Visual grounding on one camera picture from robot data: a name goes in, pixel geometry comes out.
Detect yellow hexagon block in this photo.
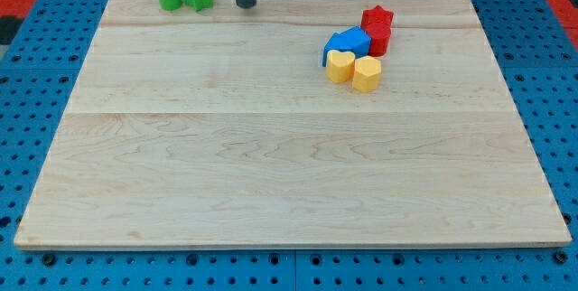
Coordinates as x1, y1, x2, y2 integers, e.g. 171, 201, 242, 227
351, 56, 382, 92

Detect light wooden board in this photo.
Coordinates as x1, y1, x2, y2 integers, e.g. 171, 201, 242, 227
14, 0, 572, 251

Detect yellow heart block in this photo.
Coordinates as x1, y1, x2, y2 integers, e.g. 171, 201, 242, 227
326, 50, 356, 83

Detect blue arrow block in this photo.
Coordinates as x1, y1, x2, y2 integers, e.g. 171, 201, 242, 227
322, 33, 351, 67

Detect blue pentagon block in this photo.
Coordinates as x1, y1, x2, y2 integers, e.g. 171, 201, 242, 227
340, 26, 371, 58

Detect red cylinder block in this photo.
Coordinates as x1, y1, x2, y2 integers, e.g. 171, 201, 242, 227
364, 23, 391, 57

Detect red star block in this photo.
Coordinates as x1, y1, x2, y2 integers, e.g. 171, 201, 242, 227
360, 5, 394, 29

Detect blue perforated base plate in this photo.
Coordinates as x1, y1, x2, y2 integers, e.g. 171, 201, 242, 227
1, 0, 577, 290

